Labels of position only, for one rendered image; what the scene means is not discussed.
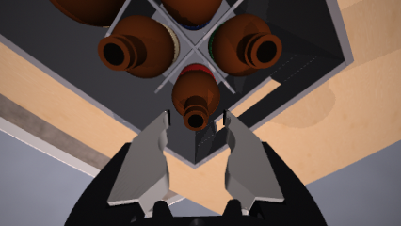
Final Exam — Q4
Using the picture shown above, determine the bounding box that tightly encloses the dark grey box with slot openings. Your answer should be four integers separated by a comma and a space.
0, 0, 354, 170

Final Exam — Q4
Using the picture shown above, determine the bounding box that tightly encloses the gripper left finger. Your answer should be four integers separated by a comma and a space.
64, 109, 170, 226

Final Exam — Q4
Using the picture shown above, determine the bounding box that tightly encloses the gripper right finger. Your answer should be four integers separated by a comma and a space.
223, 109, 328, 226

